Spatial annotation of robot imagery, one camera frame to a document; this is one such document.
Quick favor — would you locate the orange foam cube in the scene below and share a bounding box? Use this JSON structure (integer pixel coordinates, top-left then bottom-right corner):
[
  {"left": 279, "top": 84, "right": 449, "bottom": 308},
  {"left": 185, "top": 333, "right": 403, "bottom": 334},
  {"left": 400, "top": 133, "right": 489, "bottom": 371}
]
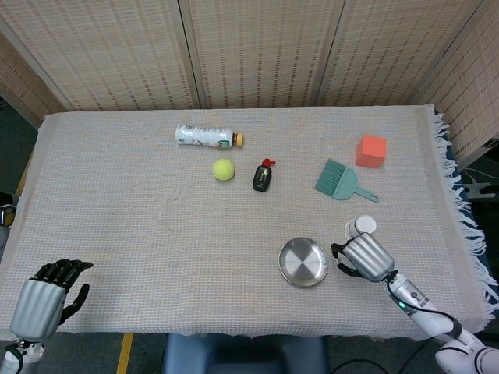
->
[{"left": 355, "top": 135, "right": 388, "bottom": 169}]

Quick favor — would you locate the woven folding screen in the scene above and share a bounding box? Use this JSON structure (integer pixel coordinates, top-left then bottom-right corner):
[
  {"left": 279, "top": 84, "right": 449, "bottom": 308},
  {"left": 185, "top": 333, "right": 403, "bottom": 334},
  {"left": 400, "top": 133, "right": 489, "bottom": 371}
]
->
[{"left": 0, "top": 0, "right": 499, "bottom": 164}]

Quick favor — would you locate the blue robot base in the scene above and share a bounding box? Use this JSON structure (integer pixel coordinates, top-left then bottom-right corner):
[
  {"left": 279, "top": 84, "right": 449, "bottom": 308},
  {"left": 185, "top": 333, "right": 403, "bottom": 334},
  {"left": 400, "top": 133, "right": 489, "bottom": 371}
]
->
[{"left": 162, "top": 333, "right": 329, "bottom": 374}]

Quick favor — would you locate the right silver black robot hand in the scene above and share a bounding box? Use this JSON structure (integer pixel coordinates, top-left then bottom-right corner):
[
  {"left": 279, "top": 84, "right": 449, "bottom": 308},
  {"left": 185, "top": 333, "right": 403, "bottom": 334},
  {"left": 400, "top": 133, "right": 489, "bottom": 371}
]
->
[{"left": 330, "top": 232, "right": 398, "bottom": 284}]

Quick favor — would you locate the beige waffle-weave tablecloth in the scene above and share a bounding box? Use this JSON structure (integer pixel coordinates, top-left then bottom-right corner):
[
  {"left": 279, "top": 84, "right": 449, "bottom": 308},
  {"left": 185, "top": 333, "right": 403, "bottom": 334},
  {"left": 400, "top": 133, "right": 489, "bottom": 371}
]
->
[{"left": 0, "top": 103, "right": 499, "bottom": 344}]

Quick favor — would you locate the teal hand brush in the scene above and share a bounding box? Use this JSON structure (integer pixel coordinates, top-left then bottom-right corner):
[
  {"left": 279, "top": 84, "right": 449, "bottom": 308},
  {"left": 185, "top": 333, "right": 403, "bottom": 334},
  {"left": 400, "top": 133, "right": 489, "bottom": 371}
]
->
[{"left": 314, "top": 158, "right": 380, "bottom": 203}]

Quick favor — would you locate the round metal dish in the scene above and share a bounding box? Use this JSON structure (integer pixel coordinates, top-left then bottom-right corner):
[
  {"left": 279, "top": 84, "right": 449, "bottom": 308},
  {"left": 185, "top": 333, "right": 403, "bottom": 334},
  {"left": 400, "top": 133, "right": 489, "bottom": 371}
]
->
[{"left": 278, "top": 237, "right": 330, "bottom": 289}]

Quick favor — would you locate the white plastic drink bottle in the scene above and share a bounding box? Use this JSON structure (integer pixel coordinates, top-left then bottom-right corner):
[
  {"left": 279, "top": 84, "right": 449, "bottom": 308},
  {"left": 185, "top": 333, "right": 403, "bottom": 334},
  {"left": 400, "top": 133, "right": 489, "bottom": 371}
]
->
[{"left": 174, "top": 124, "right": 246, "bottom": 150}]

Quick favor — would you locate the yellow tennis ball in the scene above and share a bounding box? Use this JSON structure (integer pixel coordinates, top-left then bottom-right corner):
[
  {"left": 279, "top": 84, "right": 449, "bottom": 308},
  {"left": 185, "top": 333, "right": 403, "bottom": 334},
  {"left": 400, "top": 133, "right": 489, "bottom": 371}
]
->
[{"left": 212, "top": 157, "right": 236, "bottom": 182}]

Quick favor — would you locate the white paper cup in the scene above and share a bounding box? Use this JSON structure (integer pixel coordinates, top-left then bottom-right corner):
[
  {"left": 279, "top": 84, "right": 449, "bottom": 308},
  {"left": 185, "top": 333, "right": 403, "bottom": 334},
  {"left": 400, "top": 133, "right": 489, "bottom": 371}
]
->
[{"left": 345, "top": 214, "right": 377, "bottom": 241}]

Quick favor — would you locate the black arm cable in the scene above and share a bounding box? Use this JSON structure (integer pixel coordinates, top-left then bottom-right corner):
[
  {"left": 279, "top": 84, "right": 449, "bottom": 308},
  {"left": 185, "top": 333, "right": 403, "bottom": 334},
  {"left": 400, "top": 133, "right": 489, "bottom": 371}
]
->
[{"left": 385, "top": 279, "right": 465, "bottom": 340}]

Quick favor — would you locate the white metal bracket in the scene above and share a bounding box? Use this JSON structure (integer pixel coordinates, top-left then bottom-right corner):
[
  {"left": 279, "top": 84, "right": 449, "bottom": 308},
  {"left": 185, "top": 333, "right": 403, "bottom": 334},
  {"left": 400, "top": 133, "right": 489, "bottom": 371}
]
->
[{"left": 465, "top": 181, "right": 494, "bottom": 202}]

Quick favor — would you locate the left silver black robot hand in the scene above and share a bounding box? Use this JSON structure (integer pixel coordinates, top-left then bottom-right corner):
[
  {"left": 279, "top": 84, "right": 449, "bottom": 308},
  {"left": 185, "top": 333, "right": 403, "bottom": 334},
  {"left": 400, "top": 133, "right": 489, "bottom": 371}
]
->
[{"left": 9, "top": 259, "right": 94, "bottom": 344}]

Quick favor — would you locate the black red-capped sauce bottle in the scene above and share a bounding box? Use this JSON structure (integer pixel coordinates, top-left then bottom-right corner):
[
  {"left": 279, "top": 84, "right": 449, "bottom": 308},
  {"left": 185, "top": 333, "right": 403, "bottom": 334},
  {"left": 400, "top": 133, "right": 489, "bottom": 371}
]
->
[{"left": 252, "top": 157, "right": 277, "bottom": 192}]

